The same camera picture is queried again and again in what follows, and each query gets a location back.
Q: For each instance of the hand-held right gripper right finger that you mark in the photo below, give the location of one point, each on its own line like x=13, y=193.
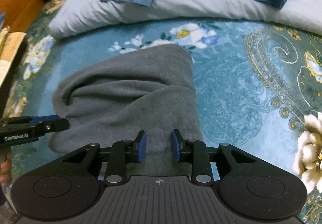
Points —
x=174, y=146

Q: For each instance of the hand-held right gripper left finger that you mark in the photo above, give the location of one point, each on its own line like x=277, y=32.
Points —
x=142, y=146

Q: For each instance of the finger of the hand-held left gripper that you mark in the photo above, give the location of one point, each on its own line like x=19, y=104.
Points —
x=55, y=125
x=42, y=118

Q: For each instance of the grey fleece garment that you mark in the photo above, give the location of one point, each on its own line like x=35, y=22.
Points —
x=125, y=88

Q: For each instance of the person's left hand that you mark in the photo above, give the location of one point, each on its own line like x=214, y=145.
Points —
x=5, y=172

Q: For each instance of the cream pillow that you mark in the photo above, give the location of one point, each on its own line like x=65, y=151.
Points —
x=11, y=48

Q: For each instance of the teal floral bed blanket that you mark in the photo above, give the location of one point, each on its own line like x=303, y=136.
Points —
x=239, y=88

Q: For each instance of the pale yellow cushion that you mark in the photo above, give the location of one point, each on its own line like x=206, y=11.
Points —
x=4, y=35

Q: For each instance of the grey-blue daisy print quilt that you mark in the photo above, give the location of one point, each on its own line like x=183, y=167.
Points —
x=201, y=5

